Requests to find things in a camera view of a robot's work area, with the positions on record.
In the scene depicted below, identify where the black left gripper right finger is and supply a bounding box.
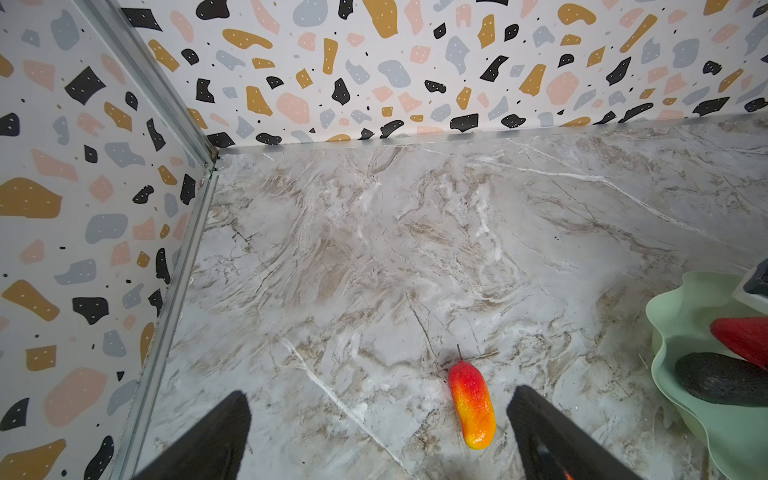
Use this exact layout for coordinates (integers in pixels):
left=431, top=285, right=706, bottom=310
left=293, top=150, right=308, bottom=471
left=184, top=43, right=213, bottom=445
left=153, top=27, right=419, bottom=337
left=506, top=385, right=640, bottom=480

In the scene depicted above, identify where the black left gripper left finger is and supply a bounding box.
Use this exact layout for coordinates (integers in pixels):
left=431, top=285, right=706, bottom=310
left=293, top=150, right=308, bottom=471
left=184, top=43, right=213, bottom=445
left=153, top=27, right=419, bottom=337
left=134, top=390, right=251, bottom=480

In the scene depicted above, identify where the red orange mango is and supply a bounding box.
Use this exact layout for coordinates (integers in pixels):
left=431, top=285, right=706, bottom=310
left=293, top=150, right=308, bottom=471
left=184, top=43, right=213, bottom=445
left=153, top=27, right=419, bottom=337
left=448, top=347, right=497, bottom=450

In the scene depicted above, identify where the dark green fake avocado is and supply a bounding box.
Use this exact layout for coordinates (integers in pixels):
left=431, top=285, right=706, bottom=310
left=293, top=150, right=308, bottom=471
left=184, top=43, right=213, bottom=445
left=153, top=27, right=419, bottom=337
left=674, top=352, right=767, bottom=408

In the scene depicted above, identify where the red fake strawberry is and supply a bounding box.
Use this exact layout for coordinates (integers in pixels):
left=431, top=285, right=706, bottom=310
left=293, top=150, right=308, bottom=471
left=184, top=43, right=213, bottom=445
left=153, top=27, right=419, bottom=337
left=710, top=317, right=767, bottom=370

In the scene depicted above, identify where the mint green wavy fruit bowl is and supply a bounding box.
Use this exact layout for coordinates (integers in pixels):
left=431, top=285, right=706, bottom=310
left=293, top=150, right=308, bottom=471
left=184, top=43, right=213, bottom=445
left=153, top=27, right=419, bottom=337
left=646, top=271, right=767, bottom=479

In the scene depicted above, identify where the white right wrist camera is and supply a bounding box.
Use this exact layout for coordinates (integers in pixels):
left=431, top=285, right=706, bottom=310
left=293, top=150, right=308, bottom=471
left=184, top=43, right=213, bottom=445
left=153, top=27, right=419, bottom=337
left=732, top=259, right=768, bottom=315

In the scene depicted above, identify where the aluminium corner post left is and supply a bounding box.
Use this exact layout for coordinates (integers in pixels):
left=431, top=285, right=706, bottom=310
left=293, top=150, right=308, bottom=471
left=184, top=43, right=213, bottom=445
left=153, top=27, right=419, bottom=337
left=74, top=0, right=220, bottom=480

